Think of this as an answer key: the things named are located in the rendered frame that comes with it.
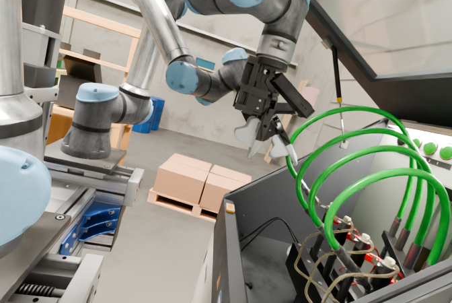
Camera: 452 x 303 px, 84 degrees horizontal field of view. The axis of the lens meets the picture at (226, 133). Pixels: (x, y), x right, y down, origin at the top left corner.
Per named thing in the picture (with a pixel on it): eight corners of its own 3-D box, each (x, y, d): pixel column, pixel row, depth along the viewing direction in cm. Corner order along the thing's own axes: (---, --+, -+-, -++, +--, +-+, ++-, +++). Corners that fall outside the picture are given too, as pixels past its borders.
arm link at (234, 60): (225, 64, 79) (247, 48, 75) (240, 95, 77) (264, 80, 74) (213, 59, 72) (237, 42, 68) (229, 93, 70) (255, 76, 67)
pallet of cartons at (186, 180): (243, 200, 355) (251, 173, 349) (250, 233, 271) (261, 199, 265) (161, 178, 347) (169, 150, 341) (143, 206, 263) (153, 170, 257)
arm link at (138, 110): (97, 116, 92) (142, -39, 81) (130, 118, 105) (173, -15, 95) (117, 129, 87) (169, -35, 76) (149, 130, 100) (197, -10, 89)
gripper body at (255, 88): (231, 108, 58) (247, 56, 56) (266, 119, 59) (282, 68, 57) (233, 111, 50) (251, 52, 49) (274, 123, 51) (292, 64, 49)
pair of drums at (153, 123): (159, 128, 667) (166, 99, 655) (154, 136, 563) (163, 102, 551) (133, 121, 653) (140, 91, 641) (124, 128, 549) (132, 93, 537)
